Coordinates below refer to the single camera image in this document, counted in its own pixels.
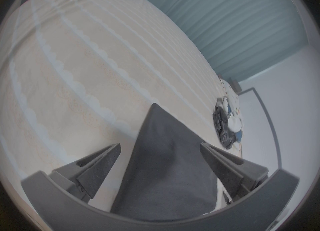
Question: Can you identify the blue-green curtain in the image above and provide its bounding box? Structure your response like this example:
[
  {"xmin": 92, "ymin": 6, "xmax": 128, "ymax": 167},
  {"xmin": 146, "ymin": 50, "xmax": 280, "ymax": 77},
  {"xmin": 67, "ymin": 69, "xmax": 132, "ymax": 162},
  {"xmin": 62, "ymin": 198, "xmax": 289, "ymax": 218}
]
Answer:
[{"xmin": 100, "ymin": 0, "xmax": 310, "ymax": 82}]

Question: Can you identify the bed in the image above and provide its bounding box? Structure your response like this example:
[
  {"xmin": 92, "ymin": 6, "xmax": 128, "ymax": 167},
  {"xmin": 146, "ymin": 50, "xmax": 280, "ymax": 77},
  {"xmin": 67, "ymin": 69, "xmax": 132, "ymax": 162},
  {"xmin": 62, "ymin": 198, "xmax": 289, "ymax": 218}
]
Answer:
[{"xmin": 0, "ymin": 0, "xmax": 284, "ymax": 213}]

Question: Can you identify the grey bedside table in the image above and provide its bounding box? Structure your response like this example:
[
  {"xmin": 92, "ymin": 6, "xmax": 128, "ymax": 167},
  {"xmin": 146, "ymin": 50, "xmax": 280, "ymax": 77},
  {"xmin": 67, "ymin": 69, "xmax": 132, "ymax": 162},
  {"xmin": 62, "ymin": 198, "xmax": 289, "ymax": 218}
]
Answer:
[{"xmin": 217, "ymin": 74, "xmax": 243, "ymax": 93}]

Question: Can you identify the black sleeveless top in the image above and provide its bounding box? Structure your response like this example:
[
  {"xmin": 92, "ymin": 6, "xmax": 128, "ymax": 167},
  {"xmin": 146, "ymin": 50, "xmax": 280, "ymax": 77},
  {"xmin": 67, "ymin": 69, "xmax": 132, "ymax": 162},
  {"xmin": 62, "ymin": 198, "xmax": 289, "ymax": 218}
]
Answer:
[{"xmin": 110, "ymin": 103, "xmax": 218, "ymax": 221}]

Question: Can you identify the white printed pillow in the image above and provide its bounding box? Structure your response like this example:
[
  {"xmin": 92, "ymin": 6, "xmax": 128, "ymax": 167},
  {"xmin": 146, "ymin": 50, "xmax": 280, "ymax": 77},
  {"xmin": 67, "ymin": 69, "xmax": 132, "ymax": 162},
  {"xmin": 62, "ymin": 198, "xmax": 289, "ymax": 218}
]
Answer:
[{"xmin": 220, "ymin": 78, "xmax": 241, "ymax": 115}]

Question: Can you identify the black satin garment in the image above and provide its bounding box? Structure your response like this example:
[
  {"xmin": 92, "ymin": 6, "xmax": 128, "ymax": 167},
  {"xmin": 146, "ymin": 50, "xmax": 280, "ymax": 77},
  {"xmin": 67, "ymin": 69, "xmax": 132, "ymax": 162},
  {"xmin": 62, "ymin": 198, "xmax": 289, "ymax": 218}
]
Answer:
[{"xmin": 212, "ymin": 105, "xmax": 241, "ymax": 150}]

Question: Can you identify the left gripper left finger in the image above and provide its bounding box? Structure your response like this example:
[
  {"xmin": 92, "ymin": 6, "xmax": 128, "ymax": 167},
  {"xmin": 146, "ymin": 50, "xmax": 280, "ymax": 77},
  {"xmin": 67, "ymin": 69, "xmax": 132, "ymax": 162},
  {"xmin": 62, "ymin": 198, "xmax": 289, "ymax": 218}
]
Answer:
[{"xmin": 51, "ymin": 143, "xmax": 122, "ymax": 199}]

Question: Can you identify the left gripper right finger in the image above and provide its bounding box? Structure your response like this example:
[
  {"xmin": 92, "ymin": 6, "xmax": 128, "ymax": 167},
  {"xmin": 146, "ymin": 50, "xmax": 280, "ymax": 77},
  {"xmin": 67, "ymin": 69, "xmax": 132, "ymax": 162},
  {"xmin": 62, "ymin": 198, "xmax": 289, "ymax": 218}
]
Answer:
[{"xmin": 200, "ymin": 142, "xmax": 270, "ymax": 199}]

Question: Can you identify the pile of clothes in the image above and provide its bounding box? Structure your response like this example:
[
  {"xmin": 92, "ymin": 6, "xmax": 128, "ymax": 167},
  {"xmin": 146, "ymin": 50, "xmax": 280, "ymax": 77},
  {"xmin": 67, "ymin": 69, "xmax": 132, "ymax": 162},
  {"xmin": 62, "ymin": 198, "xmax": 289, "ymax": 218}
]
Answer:
[{"xmin": 216, "ymin": 97, "xmax": 244, "ymax": 142}]

